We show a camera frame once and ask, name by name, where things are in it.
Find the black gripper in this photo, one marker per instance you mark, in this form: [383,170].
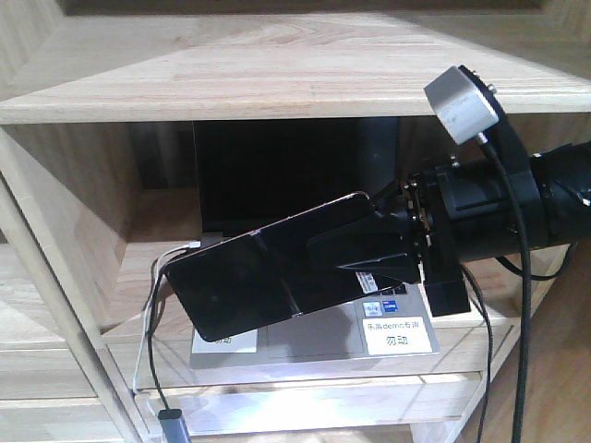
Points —
[469,218]

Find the black foldable smartphone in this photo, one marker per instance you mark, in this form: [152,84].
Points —
[266,276]

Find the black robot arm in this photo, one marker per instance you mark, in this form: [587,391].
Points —
[554,194]

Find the light wooden desk shelf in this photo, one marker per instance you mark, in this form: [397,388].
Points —
[82,230]

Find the silver laptop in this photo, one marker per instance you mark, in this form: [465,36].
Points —
[254,172]

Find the grey usb adapter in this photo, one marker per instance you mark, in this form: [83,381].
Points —
[174,426]

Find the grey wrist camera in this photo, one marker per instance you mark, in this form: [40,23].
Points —
[458,99]

